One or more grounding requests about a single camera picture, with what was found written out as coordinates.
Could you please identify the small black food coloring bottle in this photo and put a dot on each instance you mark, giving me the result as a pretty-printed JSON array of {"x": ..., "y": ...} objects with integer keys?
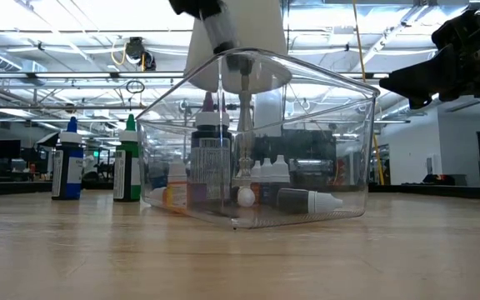
[{"x": 306, "y": 201}]

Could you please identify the small orange food coloring bottle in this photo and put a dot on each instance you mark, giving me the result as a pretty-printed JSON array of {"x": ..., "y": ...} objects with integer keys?
[{"x": 158, "y": 196}]

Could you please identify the black overhead device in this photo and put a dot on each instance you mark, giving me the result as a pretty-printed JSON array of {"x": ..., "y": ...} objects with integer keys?
[{"x": 140, "y": 52}]

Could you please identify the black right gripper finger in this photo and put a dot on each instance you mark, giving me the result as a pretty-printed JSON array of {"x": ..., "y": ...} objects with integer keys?
[
  {"x": 427, "y": 75},
  {"x": 423, "y": 102}
]

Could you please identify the large green food coloring bottle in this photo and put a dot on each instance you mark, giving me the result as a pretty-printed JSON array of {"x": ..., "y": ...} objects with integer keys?
[{"x": 128, "y": 166}]

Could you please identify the large purple food coloring bottle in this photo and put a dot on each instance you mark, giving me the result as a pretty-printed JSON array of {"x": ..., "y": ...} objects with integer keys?
[{"x": 211, "y": 166}]

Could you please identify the small yellow food coloring bottle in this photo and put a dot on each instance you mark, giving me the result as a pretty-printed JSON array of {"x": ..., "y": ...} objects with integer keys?
[{"x": 177, "y": 187}]

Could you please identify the small white food coloring bottle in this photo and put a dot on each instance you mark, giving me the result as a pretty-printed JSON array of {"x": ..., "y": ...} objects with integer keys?
[{"x": 246, "y": 197}]

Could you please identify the small white-capped food coloring bottle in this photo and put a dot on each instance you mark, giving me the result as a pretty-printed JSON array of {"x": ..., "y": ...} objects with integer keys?
[
  {"x": 281, "y": 173},
  {"x": 256, "y": 179}
]

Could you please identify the black aluminium table frame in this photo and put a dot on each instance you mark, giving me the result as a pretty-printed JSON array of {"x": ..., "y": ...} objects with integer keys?
[{"x": 15, "y": 188}]

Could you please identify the silver table lamp white shade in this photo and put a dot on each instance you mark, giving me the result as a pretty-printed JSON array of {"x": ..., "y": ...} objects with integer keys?
[{"x": 265, "y": 25}]

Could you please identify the large blue food coloring bottle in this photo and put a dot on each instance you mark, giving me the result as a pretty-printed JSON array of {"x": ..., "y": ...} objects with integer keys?
[{"x": 69, "y": 166}]

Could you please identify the clear plastic bin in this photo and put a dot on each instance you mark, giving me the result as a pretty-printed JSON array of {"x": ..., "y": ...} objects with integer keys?
[{"x": 348, "y": 166}]

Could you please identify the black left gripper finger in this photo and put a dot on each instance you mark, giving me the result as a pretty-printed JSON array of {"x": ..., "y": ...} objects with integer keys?
[{"x": 194, "y": 7}]

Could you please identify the black monitor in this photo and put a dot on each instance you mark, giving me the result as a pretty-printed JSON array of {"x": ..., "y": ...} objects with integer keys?
[{"x": 6, "y": 148}]

